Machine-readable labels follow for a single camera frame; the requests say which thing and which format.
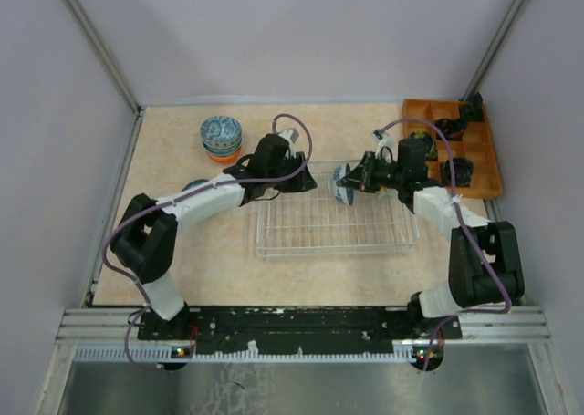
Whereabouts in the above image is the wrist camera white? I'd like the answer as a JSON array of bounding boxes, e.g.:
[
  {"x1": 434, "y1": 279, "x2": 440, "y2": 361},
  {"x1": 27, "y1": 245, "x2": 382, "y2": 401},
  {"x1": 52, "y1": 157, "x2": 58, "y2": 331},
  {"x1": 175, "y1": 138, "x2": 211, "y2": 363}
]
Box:
[
  {"x1": 277, "y1": 128, "x2": 299, "y2": 145},
  {"x1": 372, "y1": 129, "x2": 395, "y2": 161}
]

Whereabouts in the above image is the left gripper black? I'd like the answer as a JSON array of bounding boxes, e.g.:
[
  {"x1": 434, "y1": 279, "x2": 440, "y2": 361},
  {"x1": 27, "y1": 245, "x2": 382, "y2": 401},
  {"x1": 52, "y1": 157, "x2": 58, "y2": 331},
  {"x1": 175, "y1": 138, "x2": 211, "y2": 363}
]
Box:
[{"x1": 266, "y1": 152, "x2": 318, "y2": 193}]

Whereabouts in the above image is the blue white bowl on table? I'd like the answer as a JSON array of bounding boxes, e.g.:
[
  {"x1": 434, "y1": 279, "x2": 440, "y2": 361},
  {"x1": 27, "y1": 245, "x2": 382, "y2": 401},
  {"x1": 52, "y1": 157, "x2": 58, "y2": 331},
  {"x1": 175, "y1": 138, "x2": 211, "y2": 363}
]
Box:
[{"x1": 182, "y1": 179, "x2": 207, "y2": 192}]

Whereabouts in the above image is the black object tray corner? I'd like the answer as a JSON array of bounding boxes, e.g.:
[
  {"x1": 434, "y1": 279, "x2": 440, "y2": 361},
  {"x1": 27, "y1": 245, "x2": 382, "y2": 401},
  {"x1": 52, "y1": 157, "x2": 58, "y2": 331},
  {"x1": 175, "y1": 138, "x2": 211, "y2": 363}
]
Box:
[{"x1": 458, "y1": 92, "x2": 485, "y2": 122}]

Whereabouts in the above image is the white wire dish rack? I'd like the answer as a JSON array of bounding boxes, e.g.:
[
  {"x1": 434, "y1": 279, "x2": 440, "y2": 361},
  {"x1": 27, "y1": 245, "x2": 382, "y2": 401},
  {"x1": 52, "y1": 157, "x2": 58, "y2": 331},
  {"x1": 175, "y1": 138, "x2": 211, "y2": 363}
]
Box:
[{"x1": 256, "y1": 160, "x2": 419, "y2": 257}]

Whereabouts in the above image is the white cable duct strip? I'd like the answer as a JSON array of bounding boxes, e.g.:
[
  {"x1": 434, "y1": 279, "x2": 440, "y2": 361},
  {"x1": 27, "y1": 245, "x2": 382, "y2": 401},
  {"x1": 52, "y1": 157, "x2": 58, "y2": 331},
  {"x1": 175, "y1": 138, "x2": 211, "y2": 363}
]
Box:
[{"x1": 75, "y1": 345, "x2": 439, "y2": 362}]

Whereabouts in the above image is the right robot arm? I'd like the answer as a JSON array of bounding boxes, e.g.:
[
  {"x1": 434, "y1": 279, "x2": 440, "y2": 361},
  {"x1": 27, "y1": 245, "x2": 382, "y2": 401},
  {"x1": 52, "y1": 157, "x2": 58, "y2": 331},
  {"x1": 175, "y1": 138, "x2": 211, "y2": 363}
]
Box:
[{"x1": 332, "y1": 139, "x2": 525, "y2": 338}]

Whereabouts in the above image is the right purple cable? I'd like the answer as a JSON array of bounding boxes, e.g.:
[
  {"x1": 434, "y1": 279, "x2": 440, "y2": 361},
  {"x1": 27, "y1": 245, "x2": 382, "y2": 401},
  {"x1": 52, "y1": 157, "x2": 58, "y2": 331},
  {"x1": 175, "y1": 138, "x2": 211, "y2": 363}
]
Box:
[{"x1": 376, "y1": 117, "x2": 515, "y2": 373}]

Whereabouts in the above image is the yellow floral bowl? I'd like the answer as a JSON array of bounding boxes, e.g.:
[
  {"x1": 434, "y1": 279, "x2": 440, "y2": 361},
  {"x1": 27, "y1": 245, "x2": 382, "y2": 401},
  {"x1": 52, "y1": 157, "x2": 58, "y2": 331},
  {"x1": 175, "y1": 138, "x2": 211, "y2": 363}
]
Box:
[{"x1": 376, "y1": 187, "x2": 399, "y2": 201}]

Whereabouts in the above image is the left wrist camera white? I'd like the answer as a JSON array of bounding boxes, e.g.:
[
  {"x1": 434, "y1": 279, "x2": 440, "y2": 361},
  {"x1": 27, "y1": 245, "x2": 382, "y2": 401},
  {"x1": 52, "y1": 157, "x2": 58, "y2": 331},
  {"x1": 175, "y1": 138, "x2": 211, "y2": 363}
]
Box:
[{"x1": 277, "y1": 128, "x2": 299, "y2": 145}]

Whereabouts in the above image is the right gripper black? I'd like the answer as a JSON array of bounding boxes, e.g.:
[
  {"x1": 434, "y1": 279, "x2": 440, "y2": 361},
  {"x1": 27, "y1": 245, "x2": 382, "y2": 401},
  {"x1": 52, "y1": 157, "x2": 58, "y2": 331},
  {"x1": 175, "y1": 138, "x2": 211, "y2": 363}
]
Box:
[{"x1": 338, "y1": 151, "x2": 406, "y2": 194}]

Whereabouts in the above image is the black yellow object in tray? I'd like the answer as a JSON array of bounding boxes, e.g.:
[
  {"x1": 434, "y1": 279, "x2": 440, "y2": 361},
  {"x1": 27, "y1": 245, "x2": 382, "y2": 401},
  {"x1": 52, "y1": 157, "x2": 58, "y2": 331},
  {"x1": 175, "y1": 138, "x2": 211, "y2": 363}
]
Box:
[{"x1": 409, "y1": 130, "x2": 438, "y2": 161}]

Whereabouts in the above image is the black round object in tray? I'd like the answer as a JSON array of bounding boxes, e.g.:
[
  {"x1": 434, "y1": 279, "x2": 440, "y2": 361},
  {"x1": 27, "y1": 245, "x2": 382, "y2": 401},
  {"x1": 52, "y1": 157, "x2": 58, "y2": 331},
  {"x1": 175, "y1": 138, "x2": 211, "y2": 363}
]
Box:
[{"x1": 441, "y1": 157, "x2": 474, "y2": 187}]

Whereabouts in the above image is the top blue stacked bowl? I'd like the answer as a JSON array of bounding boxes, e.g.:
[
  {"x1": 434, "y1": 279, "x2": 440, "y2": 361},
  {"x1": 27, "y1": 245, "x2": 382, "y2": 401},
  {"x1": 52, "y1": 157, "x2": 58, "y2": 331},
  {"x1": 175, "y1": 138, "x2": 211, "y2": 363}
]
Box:
[{"x1": 200, "y1": 116, "x2": 243, "y2": 148}]

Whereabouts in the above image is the black object tray centre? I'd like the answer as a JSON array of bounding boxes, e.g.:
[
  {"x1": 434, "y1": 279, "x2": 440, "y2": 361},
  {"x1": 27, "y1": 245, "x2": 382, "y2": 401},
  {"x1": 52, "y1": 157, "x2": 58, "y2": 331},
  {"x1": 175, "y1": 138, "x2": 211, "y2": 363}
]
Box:
[{"x1": 434, "y1": 118, "x2": 468, "y2": 141}]

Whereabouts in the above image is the orange bottom stacked bowl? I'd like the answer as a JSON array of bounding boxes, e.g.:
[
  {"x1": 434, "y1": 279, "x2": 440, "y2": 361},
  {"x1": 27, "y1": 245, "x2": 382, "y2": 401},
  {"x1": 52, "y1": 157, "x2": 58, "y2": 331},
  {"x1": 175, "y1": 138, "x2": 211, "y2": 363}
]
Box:
[{"x1": 206, "y1": 150, "x2": 241, "y2": 164}]

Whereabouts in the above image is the blue white patterned bowl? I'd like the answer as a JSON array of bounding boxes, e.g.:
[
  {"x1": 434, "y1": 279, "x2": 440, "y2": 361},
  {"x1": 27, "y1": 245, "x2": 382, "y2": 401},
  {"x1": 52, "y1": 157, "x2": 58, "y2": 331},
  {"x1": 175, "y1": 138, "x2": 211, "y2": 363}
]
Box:
[{"x1": 328, "y1": 162, "x2": 357, "y2": 208}]

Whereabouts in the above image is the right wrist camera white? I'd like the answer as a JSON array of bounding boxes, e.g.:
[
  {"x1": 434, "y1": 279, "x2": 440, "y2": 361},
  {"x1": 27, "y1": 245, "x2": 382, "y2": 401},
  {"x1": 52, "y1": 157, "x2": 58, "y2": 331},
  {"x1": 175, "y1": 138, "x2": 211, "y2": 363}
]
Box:
[{"x1": 372, "y1": 129, "x2": 395, "y2": 161}]

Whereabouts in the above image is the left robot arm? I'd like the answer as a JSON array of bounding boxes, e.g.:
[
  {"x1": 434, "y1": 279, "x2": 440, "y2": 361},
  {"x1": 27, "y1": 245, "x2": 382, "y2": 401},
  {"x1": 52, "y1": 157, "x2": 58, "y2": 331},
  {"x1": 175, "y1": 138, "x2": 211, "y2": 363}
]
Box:
[{"x1": 106, "y1": 129, "x2": 317, "y2": 339}]

